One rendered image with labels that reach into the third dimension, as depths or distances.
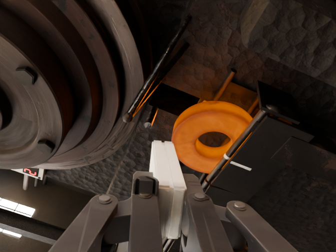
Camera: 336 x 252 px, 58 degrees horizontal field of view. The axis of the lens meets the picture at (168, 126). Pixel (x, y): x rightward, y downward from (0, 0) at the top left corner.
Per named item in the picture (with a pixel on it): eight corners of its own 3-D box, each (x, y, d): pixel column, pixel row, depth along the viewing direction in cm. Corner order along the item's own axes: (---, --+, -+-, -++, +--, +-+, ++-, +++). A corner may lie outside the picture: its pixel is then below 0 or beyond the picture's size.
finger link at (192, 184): (189, 220, 13) (254, 223, 14) (177, 172, 18) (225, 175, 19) (185, 249, 14) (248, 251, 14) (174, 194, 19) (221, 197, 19)
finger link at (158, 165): (165, 239, 16) (151, 239, 15) (158, 179, 22) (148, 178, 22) (172, 186, 15) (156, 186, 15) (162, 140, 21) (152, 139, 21)
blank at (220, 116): (164, 149, 61) (161, 161, 59) (187, 88, 51) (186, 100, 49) (236, 170, 63) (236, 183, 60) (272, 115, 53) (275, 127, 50)
